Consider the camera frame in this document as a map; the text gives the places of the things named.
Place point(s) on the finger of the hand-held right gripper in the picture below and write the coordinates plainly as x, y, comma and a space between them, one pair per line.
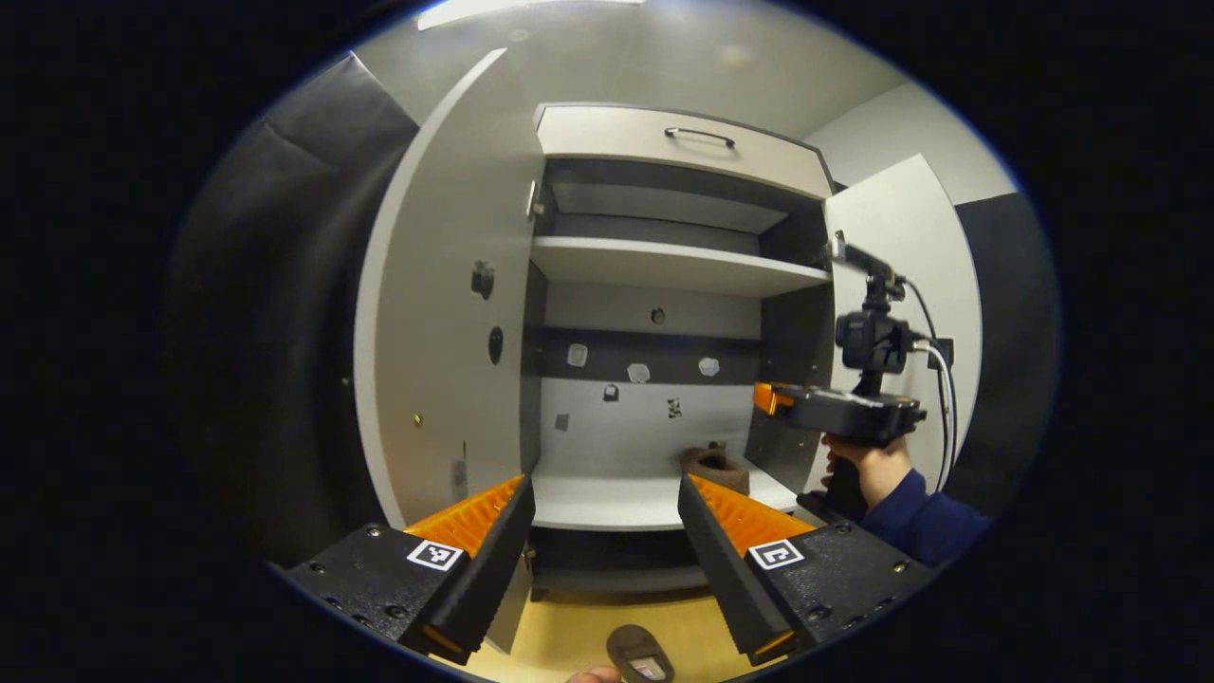
773, 398

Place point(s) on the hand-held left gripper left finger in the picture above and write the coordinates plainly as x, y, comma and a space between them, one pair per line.
488, 579

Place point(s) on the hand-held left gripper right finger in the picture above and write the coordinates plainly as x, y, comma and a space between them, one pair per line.
726, 579

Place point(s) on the brown fuzzy shoe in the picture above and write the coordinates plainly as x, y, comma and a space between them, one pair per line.
716, 467
631, 647

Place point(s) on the white grey shoe cabinet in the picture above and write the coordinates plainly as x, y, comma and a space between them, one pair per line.
654, 446

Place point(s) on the white cabinet door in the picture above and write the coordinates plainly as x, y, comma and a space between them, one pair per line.
436, 285
910, 237

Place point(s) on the white cabinet drawer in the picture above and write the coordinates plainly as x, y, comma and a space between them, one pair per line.
616, 142

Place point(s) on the black backdrop cloth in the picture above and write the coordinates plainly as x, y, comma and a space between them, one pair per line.
266, 332
1015, 332

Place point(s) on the ceiling light panel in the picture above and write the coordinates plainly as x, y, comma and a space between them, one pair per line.
493, 11

